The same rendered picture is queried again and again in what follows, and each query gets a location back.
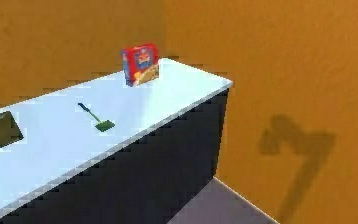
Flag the green spatula with dark handle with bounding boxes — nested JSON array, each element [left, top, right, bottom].
[[77, 102, 116, 133]]

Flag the black counter with white top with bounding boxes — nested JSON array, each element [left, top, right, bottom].
[[0, 57, 234, 224]]

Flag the red food box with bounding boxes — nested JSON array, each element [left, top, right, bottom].
[[121, 42, 161, 88]]

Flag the dark sink basin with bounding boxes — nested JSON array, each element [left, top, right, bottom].
[[0, 110, 25, 154]]

